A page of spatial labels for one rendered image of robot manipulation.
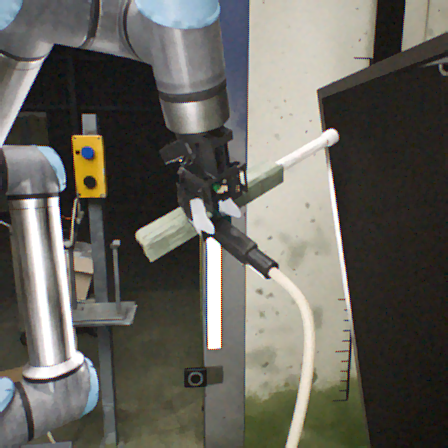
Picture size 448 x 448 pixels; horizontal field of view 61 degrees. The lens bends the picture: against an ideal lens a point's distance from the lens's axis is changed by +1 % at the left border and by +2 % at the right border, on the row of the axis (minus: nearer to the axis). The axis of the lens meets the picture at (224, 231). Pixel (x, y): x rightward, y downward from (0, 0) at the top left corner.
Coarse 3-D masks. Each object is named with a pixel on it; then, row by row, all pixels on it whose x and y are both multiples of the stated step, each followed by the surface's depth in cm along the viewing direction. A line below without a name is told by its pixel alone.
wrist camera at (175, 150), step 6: (168, 144) 61; (174, 144) 57; (180, 144) 55; (186, 144) 54; (162, 150) 61; (168, 150) 59; (174, 150) 58; (180, 150) 56; (186, 150) 54; (162, 156) 63; (168, 156) 61; (174, 156) 59; (180, 156) 57; (168, 162) 62; (174, 162) 63
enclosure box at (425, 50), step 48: (432, 48) 56; (336, 96) 98; (384, 96) 100; (432, 96) 102; (336, 144) 101; (384, 144) 103; (432, 144) 105; (336, 192) 103; (384, 192) 106; (432, 192) 108; (384, 240) 109; (432, 240) 111; (384, 288) 112; (432, 288) 114; (384, 336) 115; (432, 336) 117; (384, 384) 118; (432, 384) 121; (384, 432) 122; (432, 432) 125
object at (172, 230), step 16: (320, 144) 79; (288, 160) 75; (240, 176) 71; (256, 176) 70; (272, 176) 72; (256, 192) 71; (160, 224) 63; (176, 224) 63; (224, 224) 62; (144, 240) 61; (160, 240) 61; (176, 240) 64; (224, 240) 60; (240, 240) 59; (240, 256) 58; (256, 256) 56
